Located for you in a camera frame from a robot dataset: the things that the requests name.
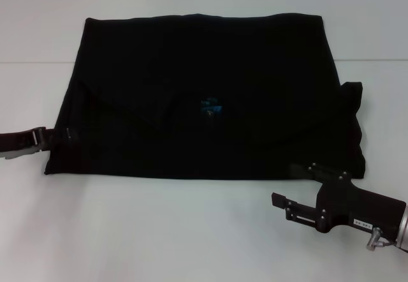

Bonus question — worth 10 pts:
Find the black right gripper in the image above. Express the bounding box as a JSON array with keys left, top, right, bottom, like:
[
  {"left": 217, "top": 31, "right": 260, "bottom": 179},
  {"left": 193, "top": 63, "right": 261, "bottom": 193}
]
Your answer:
[{"left": 270, "top": 162, "right": 408, "bottom": 235}]

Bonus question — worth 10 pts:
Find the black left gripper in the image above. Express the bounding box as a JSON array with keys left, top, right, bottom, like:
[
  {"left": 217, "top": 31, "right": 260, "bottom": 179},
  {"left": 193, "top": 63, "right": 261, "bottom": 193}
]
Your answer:
[{"left": 0, "top": 125, "right": 77, "bottom": 154}]

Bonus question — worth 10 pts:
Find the black t-shirt with FREE print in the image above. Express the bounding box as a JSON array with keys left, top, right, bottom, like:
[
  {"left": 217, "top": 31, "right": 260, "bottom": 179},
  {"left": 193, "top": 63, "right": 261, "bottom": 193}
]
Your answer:
[{"left": 43, "top": 12, "right": 368, "bottom": 181}]

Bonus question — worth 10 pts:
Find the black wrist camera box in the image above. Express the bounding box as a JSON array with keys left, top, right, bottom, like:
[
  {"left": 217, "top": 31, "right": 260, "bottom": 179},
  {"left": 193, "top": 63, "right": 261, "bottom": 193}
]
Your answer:
[{"left": 348, "top": 216, "right": 379, "bottom": 234}]

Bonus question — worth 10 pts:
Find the silver cable connector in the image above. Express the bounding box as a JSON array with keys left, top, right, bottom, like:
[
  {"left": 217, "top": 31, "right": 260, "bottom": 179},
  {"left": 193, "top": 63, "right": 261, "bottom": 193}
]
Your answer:
[{"left": 365, "top": 226, "right": 384, "bottom": 251}]

